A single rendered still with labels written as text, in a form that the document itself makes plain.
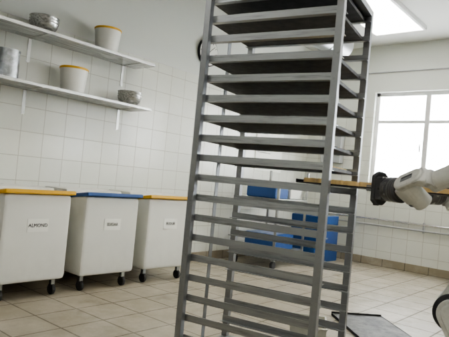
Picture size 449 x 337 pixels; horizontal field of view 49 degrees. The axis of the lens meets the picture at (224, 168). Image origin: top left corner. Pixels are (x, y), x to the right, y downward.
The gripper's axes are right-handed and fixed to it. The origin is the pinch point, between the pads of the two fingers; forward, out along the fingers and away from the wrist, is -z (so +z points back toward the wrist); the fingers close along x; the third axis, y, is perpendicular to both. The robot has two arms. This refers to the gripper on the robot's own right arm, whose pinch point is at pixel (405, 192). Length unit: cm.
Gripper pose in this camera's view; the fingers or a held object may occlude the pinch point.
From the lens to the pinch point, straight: 234.2
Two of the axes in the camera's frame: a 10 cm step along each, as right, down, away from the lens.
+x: 0.9, -10.0, 0.2
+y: 2.8, 0.1, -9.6
